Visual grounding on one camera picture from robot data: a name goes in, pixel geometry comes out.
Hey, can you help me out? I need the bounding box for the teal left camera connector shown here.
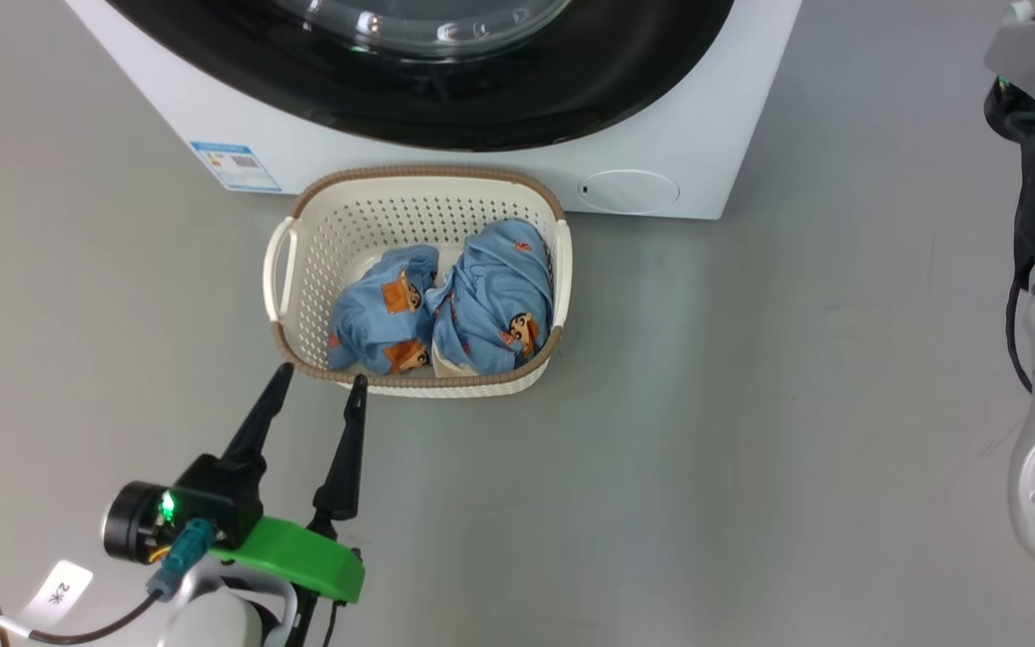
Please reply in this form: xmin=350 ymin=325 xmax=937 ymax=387
xmin=147 ymin=519 xmax=216 ymax=601

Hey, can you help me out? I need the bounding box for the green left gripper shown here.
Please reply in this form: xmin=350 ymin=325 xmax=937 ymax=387
xmin=212 ymin=362 xmax=369 ymax=605

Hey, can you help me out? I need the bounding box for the cream perforated laundry basket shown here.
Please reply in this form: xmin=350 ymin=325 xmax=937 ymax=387
xmin=262 ymin=164 xmax=573 ymax=399

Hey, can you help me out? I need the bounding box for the small blue cartoon garment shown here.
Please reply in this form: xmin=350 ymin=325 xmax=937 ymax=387
xmin=327 ymin=244 xmax=440 ymax=377

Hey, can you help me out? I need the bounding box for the white washing machine body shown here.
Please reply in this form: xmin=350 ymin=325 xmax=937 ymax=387
xmin=64 ymin=0 xmax=804 ymax=221

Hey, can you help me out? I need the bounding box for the round white filter cover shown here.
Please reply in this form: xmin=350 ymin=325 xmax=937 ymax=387
xmin=577 ymin=169 xmax=681 ymax=215

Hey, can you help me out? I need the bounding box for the blue energy label sticker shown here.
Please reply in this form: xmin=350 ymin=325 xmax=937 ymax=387
xmin=190 ymin=141 xmax=283 ymax=193

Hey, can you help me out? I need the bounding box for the large blue cartoon garment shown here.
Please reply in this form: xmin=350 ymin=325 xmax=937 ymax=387
xmin=425 ymin=218 xmax=556 ymax=378

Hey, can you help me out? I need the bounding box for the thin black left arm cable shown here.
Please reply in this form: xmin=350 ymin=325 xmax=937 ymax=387
xmin=0 ymin=578 xmax=164 ymax=646

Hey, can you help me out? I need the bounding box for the black glass washing machine door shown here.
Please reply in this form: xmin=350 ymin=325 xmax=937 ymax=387
xmin=104 ymin=0 xmax=736 ymax=152

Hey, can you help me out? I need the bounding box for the white cable tag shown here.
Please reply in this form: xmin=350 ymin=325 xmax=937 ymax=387
xmin=19 ymin=559 xmax=94 ymax=630

